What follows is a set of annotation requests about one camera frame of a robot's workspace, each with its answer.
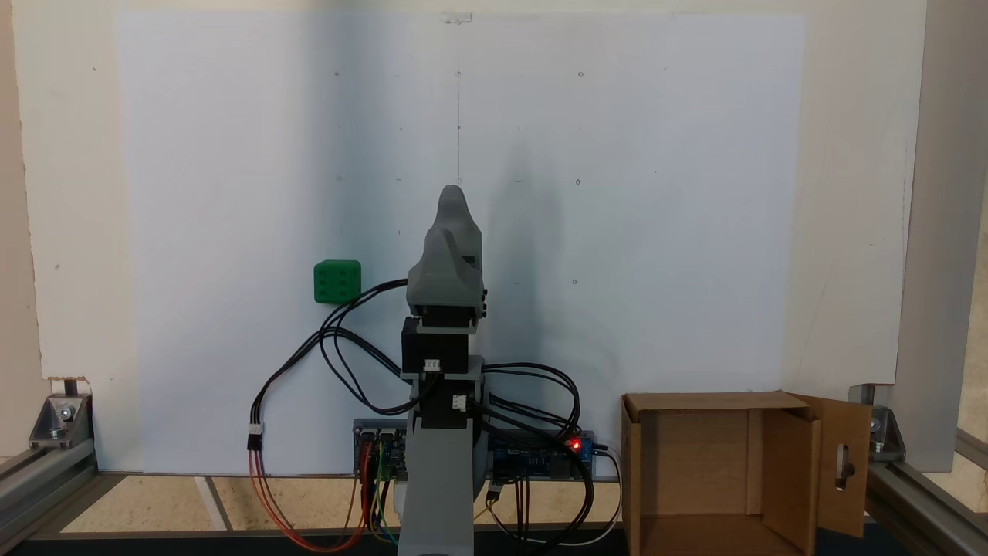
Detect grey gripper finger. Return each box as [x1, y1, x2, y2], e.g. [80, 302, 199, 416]
[436, 185, 471, 234]
[421, 222, 485, 283]

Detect green dice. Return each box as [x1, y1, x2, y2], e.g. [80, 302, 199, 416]
[313, 260, 363, 305]

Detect circuit board with red connectors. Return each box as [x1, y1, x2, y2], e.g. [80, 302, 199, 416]
[353, 419, 409, 482]

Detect blue circuit board, red LED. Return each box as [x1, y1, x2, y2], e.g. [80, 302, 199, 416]
[489, 430, 597, 482]

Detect large white paper sheet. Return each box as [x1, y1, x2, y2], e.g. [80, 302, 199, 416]
[116, 11, 806, 476]

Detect brown cardboard box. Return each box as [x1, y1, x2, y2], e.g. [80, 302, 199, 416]
[621, 390, 874, 556]

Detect grey upright beam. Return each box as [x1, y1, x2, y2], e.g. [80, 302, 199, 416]
[888, 0, 988, 474]

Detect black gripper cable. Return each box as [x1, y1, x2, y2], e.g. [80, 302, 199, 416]
[320, 278, 411, 341]

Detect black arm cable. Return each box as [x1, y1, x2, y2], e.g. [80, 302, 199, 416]
[471, 362, 584, 442]

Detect black forearm cable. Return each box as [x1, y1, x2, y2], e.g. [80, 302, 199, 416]
[318, 327, 435, 416]

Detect green jumper wire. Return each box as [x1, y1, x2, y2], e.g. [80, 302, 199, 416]
[375, 463, 400, 546]

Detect black cable with white connector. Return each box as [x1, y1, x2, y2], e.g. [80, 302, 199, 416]
[247, 328, 340, 453]

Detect orange and red wires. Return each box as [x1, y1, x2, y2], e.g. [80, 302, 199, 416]
[249, 448, 373, 554]

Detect thin white cable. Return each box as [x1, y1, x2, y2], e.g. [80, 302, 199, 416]
[494, 446, 624, 549]

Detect metal corner bracket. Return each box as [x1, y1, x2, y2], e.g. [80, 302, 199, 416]
[29, 377, 94, 451]
[848, 384, 906, 463]

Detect aluminium frame extrusion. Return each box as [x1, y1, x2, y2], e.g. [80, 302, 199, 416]
[864, 429, 988, 556]
[0, 440, 100, 552]

